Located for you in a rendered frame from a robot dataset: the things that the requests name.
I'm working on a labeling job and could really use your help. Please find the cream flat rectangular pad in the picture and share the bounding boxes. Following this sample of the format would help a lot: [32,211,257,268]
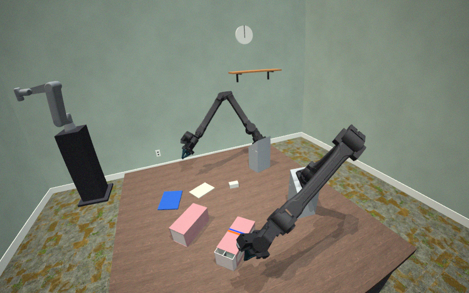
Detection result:
[189,183,214,199]

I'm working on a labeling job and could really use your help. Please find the blue flat rectangular slab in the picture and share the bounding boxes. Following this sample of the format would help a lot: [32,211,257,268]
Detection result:
[157,191,182,210]

